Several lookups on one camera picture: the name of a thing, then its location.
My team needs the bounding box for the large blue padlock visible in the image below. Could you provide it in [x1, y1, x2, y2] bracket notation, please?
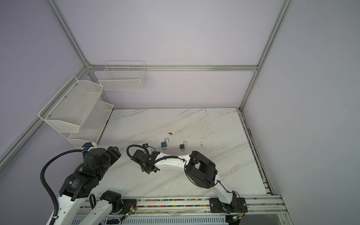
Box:
[161, 138, 170, 150]

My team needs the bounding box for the white mesh shelf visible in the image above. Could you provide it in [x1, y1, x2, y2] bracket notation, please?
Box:
[67, 101, 113, 149]
[38, 76, 104, 133]

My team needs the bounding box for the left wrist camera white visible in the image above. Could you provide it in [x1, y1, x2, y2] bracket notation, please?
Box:
[82, 142, 96, 151]

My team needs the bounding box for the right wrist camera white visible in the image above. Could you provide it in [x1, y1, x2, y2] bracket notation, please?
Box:
[142, 143, 150, 153]

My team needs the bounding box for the aluminium frame profile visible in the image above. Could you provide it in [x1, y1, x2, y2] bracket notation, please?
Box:
[1, 1, 293, 175]

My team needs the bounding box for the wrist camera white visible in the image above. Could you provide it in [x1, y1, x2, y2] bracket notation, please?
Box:
[82, 142, 96, 151]
[142, 143, 150, 153]

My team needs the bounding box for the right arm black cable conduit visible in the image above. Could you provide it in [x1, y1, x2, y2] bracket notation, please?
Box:
[126, 144, 158, 167]

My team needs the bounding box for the lower white mesh shelf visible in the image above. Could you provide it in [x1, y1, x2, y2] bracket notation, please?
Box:
[67, 101, 113, 149]

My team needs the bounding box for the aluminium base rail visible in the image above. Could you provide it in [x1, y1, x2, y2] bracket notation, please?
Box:
[50, 194, 294, 225]

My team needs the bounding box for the black padlock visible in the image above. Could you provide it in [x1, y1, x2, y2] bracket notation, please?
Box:
[180, 141, 187, 152]

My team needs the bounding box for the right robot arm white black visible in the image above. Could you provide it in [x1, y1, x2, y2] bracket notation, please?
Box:
[127, 150, 248, 215]

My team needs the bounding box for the upper white mesh shelf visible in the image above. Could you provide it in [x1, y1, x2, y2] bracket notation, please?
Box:
[38, 76, 104, 133]

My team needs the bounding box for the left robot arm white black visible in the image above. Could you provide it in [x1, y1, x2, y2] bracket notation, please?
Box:
[40, 146, 123, 225]

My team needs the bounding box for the white wire basket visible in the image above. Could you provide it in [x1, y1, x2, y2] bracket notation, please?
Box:
[98, 61, 147, 91]

